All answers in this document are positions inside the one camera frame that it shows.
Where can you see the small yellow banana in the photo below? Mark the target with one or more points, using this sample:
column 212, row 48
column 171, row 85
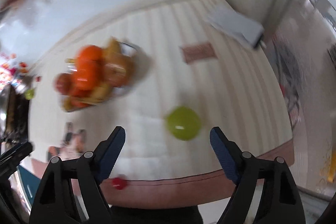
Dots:
column 114, row 46

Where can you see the white tissue paper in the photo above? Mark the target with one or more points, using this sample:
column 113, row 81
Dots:
column 247, row 32

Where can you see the striped table mat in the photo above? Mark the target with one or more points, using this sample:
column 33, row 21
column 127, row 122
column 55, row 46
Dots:
column 191, row 64

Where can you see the red apple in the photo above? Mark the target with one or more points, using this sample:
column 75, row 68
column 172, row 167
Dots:
column 64, row 83

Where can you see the large yellow banana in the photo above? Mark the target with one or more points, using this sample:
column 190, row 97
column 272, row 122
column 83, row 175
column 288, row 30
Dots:
column 99, row 94

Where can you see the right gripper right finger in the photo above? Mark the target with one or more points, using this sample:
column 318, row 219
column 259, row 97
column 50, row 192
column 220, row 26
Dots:
column 243, row 171

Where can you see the patterned ceramic plate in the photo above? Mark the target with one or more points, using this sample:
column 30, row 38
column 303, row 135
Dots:
column 128, row 49

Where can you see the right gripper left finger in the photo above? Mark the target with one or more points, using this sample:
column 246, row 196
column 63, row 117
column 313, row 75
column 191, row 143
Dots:
column 92, row 169

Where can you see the large orange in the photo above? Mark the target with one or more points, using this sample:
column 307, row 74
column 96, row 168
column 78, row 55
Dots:
column 88, row 53

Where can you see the red cherry tomato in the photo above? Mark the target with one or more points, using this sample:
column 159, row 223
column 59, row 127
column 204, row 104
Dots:
column 119, row 183

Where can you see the green apple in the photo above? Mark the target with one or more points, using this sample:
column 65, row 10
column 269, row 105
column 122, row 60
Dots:
column 29, row 93
column 183, row 123

